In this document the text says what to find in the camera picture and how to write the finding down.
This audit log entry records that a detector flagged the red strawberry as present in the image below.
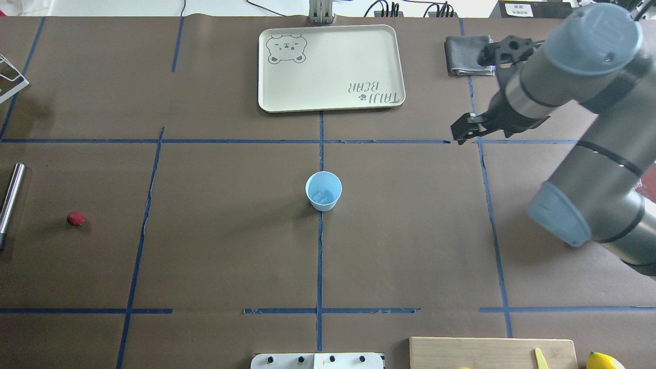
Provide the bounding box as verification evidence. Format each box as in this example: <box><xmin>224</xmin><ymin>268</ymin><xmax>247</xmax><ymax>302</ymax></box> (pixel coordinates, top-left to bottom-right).
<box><xmin>66</xmin><ymin>212</ymin><xmax>85</xmax><ymax>227</ymax></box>

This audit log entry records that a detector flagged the bamboo cutting board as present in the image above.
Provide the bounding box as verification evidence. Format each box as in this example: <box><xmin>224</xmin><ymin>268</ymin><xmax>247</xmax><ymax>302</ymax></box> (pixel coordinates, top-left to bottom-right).
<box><xmin>408</xmin><ymin>337</ymin><xmax>579</xmax><ymax>368</ymax></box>

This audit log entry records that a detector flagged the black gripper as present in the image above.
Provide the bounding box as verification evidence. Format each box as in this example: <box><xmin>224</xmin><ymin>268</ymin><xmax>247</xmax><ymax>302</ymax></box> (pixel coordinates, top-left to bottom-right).
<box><xmin>450</xmin><ymin>94</ymin><xmax>551</xmax><ymax>145</ymax></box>

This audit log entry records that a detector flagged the cream bear tray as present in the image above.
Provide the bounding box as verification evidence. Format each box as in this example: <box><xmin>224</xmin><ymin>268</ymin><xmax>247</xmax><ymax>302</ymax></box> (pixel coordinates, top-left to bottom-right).
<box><xmin>258</xmin><ymin>24</ymin><xmax>406</xmax><ymax>113</ymax></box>

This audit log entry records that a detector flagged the folded grey cloth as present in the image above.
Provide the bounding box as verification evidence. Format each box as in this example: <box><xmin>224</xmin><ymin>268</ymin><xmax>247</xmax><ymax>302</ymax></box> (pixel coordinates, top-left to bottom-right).
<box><xmin>444</xmin><ymin>35</ymin><xmax>495</xmax><ymax>76</ymax></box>

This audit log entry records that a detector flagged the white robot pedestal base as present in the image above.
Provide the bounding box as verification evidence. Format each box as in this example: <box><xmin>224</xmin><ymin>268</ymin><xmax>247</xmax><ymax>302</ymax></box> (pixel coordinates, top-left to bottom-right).
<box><xmin>250</xmin><ymin>352</ymin><xmax>386</xmax><ymax>368</ymax></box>

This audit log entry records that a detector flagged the aluminium frame post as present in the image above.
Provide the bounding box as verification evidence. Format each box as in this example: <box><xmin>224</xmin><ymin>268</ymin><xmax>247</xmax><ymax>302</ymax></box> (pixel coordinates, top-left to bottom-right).
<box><xmin>309</xmin><ymin>0</ymin><xmax>334</xmax><ymax>24</ymax></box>

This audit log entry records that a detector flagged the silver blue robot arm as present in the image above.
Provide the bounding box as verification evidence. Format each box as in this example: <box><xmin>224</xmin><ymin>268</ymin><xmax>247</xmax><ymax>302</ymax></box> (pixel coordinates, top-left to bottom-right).
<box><xmin>450</xmin><ymin>3</ymin><xmax>655</xmax><ymax>278</ymax></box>

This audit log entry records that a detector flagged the light blue plastic cup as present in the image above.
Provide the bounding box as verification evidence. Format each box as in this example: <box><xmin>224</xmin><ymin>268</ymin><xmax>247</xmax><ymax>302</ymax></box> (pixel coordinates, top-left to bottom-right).
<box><xmin>305</xmin><ymin>171</ymin><xmax>343</xmax><ymax>212</ymax></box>

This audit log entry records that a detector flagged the yellow lemon near avocado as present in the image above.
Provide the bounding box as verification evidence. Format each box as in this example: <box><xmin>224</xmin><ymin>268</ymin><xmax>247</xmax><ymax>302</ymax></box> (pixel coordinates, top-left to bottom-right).
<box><xmin>586</xmin><ymin>351</ymin><xmax>625</xmax><ymax>369</ymax></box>

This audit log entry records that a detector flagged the clear ice cube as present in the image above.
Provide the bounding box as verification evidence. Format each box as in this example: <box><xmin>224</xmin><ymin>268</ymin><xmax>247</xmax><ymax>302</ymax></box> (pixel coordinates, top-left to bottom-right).
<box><xmin>312</xmin><ymin>191</ymin><xmax>335</xmax><ymax>205</ymax></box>

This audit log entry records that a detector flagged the steel muddler with black tip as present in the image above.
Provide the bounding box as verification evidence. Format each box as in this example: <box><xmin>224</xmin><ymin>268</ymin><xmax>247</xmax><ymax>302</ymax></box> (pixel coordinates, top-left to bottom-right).
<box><xmin>1</xmin><ymin>162</ymin><xmax>26</xmax><ymax>250</ymax></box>

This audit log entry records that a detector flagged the black box with label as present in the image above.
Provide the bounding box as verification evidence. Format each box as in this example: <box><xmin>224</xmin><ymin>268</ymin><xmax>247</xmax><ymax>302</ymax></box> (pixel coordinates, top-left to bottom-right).
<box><xmin>489</xmin><ymin>1</ymin><xmax>573</xmax><ymax>19</ymax></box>

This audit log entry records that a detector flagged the white wire cup rack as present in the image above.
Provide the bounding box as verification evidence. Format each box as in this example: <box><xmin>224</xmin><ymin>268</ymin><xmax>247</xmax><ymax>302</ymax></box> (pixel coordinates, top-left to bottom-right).
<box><xmin>0</xmin><ymin>54</ymin><xmax>30</xmax><ymax>104</ymax></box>

